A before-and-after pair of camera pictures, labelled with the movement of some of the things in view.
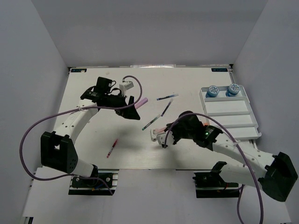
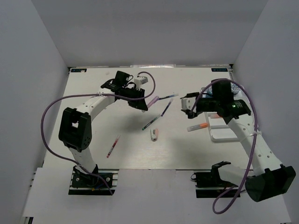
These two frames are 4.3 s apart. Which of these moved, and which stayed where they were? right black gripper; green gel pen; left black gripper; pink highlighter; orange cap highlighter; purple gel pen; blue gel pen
Moved: left black gripper; pink highlighter; orange cap highlighter; right black gripper
Stayed: green gel pen; purple gel pen; blue gel pen
